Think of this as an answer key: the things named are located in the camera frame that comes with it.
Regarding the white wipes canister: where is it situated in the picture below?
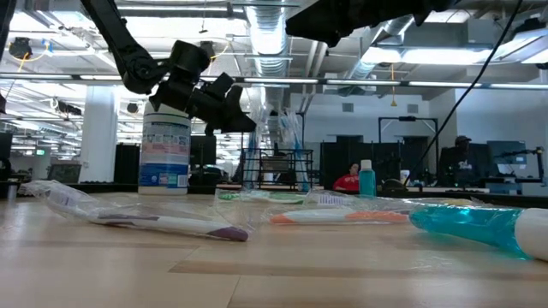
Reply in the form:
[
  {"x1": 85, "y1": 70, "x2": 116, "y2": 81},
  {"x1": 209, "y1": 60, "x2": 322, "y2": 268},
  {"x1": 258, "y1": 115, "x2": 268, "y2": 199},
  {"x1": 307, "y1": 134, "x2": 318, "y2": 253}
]
[{"x1": 137, "y1": 100, "x2": 193, "y2": 197}]

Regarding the black cabinet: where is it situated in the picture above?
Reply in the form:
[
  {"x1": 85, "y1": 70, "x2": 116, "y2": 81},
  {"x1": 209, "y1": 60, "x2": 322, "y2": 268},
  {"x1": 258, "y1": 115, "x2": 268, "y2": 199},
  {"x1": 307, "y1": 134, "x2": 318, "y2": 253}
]
[{"x1": 113, "y1": 143, "x2": 141, "y2": 185}]

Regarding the black ceiling camera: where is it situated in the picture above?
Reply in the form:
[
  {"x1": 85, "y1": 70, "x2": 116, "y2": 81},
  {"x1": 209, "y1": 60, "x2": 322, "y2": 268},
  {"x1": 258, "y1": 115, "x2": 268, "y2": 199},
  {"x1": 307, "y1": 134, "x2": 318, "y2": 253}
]
[{"x1": 8, "y1": 37, "x2": 33, "y2": 61}]

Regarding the teal mouthwash bottle white cap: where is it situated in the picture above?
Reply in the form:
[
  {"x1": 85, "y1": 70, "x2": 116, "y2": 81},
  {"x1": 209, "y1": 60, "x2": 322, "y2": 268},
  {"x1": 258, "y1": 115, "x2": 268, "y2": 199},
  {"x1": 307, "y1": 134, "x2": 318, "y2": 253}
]
[
  {"x1": 358, "y1": 158, "x2": 378, "y2": 198},
  {"x1": 408, "y1": 202, "x2": 548, "y2": 263}
]

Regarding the black metal stand frame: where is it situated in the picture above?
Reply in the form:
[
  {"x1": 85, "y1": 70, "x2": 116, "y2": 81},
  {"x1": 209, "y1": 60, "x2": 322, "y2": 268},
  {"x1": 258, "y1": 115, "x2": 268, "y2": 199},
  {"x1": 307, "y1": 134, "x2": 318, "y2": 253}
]
[{"x1": 378, "y1": 115, "x2": 441, "y2": 145}]

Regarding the grey desk monitor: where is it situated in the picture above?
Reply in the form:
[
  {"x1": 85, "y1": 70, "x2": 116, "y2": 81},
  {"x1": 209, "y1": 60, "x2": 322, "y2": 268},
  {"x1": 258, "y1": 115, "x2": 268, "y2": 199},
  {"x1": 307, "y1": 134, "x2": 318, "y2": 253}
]
[{"x1": 486, "y1": 139, "x2": 528, "y2": 166}]

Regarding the black wire holder basket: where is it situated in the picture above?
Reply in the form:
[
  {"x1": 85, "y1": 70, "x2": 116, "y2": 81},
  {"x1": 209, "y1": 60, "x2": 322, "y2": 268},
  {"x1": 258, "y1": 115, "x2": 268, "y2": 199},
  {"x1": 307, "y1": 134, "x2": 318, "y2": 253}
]
[{"x1": 240, "y1": 147, "x2": 315, "y2": 193}]

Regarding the black monitor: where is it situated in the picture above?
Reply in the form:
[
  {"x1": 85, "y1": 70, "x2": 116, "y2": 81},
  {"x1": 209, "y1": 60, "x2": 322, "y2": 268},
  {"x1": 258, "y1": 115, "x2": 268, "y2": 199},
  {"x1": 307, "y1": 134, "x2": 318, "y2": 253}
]
[{"x1": 190, "y1": 135, "x2": 218, "y2": 167}]

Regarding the orange toothbrush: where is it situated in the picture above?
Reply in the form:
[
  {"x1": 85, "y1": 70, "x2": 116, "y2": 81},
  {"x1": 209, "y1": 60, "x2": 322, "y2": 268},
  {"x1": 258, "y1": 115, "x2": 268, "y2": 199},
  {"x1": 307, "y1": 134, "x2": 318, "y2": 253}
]
[{"x1": 268, "y1": 207, "x2": 412, "y2": 227}]

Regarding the grey white toothbrush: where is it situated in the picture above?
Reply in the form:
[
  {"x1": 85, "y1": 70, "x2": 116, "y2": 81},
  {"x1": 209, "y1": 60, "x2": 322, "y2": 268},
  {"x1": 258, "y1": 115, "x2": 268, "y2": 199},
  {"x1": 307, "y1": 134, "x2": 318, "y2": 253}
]
[{"x1": 244, "y1": 106, "x2": 261, "y2": 190}]

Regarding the white building pillar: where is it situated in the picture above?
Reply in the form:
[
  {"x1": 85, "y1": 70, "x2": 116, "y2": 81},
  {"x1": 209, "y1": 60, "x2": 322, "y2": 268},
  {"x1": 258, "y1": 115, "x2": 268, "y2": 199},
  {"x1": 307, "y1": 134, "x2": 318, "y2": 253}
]
[{"x1": 79, "y1": 85, "x2": 120, "y2": 184}]

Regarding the long ceiling light rail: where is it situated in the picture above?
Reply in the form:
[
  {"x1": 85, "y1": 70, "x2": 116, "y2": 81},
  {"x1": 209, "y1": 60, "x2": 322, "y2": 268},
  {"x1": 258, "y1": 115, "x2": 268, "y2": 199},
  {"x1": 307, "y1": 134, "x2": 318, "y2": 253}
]
[{"x1": 0, "y1": 73, "x2": 548, "y2": 90}]

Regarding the person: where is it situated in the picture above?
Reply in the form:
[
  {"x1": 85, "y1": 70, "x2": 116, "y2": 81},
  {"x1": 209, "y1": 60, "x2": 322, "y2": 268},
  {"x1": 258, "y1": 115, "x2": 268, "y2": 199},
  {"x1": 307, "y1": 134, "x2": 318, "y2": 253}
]
[
  {"x1": 332, "y1": 162, "x2": 360, "y2": 193},
  {"x1": 438, "y1": 135, "x2": 483, "y2": 187}
]

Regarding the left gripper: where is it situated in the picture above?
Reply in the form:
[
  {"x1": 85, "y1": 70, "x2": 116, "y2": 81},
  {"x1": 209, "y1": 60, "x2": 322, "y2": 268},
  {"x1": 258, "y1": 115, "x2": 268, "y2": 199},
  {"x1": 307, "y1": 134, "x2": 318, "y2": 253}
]
[{"x1": 148, "y1": 72, "x2": 257, "y2": 133}]

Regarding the green toothbrush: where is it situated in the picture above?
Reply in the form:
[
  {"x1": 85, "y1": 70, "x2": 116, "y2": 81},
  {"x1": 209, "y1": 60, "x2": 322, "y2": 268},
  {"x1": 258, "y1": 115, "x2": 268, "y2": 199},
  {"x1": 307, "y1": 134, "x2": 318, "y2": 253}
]
[{"x1": 216, "y1": 190, "x2": 307, "y2": 205}]

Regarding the silver ventilation duct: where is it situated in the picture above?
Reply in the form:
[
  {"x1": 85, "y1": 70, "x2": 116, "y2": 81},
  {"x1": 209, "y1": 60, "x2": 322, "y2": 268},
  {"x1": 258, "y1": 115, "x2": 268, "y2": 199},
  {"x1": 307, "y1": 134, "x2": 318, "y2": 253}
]
[{"x1": 246, "y1": 0, "x2": 296, "y2": 129}]

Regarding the yellow hanging cord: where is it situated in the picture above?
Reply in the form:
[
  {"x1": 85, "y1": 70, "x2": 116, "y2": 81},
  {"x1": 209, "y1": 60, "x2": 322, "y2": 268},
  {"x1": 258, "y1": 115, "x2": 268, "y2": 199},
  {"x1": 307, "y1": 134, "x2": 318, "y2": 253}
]
[{"x1": 389, "y1": 62, "x2": 397, "y2": 108}]

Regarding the black partition wall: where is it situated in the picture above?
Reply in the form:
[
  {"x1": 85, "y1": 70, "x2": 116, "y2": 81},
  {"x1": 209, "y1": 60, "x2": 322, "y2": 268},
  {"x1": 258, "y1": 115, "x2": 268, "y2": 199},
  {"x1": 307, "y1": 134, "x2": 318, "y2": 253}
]
[{"x1": 319, "y1": 135, "x2": 433, "y2": 189}]

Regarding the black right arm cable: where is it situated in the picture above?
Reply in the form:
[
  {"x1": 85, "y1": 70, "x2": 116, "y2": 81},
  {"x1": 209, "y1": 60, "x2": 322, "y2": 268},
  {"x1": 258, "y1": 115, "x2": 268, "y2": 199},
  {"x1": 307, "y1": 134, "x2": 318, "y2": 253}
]
[{"x1": 402, "y1": 0, "x2": 524, "y2": 187}]

